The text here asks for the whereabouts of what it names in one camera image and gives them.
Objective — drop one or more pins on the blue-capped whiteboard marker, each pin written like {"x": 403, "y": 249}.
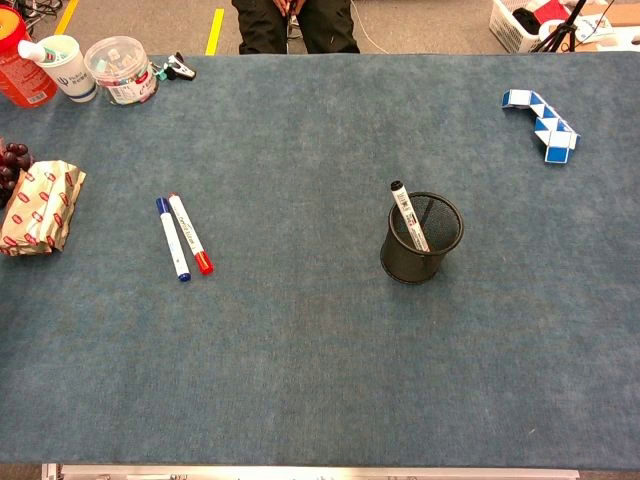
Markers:
{"x": 172, "y": 240}

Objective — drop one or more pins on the brown cardboard box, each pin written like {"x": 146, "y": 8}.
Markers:
{"x": 625, "y": 15}

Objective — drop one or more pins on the white paper cup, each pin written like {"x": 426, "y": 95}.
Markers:
{"x": 75, "y": 75}

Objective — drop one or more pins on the short yellow floor tape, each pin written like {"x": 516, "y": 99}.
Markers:
{"x": 215, "y": 30}

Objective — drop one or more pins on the aluminium table edge rail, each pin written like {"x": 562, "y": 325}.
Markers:
{"x": 300, "y": 472}

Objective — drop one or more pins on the gold red-printed snack packet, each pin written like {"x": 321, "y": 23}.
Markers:
{"x": 40, "y": 210}

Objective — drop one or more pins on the red item in basket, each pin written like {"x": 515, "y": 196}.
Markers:
{"x": 550, "y": 10}

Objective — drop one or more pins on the black tripod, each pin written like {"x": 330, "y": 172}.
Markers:
{"x": 562, "y": 30}

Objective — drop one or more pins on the black mesh pen cup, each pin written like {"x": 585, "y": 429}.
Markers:
{"x": 400, "y": 265}

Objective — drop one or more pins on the white green toothpaste tube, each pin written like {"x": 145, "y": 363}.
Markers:
{"x": 32, "y": 50}

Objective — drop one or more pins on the blue white snake puzzle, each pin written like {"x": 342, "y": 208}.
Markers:
{"x": 557, "y": 150}

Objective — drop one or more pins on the blue felt table cloth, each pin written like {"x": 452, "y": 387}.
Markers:
{"x": 320, "y": 350}

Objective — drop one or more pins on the clear jar of clips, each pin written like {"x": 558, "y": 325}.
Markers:
{"x": 125, "y": 75}

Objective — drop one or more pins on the person in black trousers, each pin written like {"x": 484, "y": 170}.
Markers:
{"x": 260, "y": 25}

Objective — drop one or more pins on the dark red grape bunch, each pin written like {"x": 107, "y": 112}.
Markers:
{"x": 10, "y": 165}

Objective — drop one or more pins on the red orange plastic canister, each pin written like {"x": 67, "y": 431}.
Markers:
{"x": 20, "y": 75}

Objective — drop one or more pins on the black item in basket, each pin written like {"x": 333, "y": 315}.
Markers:
{"x": 525, "y": 20}

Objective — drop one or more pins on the red-capped whiteboard marker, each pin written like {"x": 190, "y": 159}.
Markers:
{"x": 189, "y": 232}

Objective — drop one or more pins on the small teal binder clip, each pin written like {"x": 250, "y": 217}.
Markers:
{"x": 161, "y": 72}

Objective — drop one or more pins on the black metal clamp clip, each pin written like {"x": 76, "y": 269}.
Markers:
{"x": 180, "y": 67}

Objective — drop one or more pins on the black-capped whiteboard marker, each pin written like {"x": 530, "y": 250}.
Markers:
{"x": 407, "y": 212}

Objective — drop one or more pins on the white plastic basket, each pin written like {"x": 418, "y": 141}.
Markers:
{"x": 505, "y": 25}

